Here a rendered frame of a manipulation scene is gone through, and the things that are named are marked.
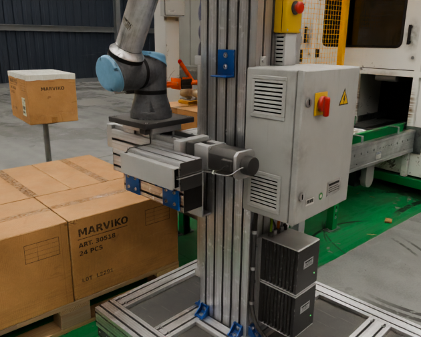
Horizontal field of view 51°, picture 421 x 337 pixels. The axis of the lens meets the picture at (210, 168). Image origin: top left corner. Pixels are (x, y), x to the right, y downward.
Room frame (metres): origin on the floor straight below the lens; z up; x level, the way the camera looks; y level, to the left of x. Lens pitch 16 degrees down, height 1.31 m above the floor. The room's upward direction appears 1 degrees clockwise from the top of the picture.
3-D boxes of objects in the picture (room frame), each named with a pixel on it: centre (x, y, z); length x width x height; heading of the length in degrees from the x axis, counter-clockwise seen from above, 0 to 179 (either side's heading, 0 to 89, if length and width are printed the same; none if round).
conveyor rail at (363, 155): (2.88, -0.84, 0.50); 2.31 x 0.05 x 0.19; 131
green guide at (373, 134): (3.16, -1.07, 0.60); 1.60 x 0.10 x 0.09; 131
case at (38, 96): (3.89, 1.49, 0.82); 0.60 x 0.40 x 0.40; 36
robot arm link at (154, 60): (1.58, 0.22, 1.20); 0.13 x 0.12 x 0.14; 143
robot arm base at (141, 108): (1.59, 0.22, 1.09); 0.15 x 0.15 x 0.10
